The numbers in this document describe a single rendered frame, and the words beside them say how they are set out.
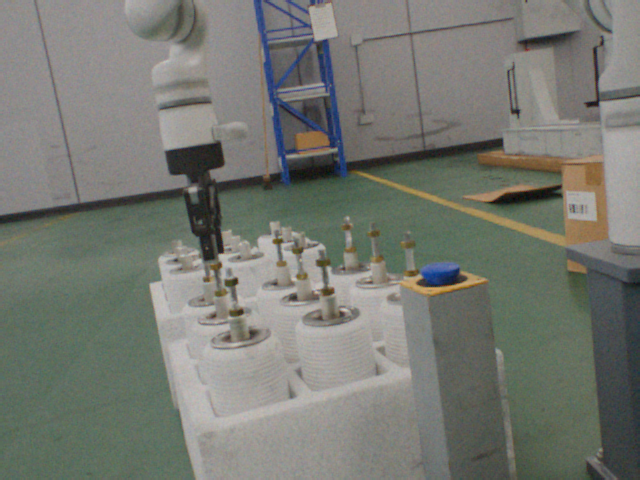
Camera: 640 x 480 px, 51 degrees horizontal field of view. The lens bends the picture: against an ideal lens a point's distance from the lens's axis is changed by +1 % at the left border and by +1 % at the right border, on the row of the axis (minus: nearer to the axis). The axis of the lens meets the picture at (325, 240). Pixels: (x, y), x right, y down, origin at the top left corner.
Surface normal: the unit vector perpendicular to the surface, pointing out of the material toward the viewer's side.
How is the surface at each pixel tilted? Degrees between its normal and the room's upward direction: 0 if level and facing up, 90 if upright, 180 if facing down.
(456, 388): 90
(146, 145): 90
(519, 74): 90
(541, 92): 65
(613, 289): 90
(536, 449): 0
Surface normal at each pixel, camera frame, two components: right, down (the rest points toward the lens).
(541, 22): 0.11, 0.15
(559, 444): -0.14, -0.98
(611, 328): -0.98, 0.16
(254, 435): 0.31, 0.11
